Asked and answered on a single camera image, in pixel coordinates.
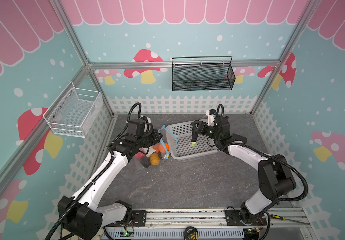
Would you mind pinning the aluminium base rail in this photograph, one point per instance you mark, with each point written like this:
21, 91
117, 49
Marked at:
215, 218

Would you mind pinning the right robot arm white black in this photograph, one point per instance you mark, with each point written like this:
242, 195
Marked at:
278, 180

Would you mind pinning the black long food stick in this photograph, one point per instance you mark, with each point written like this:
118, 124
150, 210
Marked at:
194, 138

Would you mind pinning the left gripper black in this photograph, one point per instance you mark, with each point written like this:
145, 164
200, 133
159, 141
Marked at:
155, 137

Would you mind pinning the clear zip top bag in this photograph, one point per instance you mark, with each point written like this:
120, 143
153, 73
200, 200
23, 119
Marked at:
157, 150

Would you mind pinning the dark food piece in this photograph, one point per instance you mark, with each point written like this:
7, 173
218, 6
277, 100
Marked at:
145, 162

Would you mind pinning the white plastic basket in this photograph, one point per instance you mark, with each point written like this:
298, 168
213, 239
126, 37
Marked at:
179, 139

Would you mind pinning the yellow handled screwdriver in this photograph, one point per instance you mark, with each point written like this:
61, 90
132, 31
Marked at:
284, 219

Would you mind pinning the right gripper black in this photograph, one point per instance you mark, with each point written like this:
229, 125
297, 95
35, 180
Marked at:
196, 126

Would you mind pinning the yellow food piece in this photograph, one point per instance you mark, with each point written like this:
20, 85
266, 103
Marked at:
154, 159

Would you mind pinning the black wire wall basket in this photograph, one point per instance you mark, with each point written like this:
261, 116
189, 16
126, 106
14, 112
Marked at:
210, 73

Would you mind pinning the orange tangerine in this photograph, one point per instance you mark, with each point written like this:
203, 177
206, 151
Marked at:
164, 147

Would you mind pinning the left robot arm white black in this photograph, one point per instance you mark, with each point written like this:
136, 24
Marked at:
80, 214

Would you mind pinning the pink food ball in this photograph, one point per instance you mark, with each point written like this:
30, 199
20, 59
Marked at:
139, 155

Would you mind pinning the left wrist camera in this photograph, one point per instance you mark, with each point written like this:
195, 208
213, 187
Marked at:
146, 119

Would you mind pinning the white wire wall basket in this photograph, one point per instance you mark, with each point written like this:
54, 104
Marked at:
74, 111

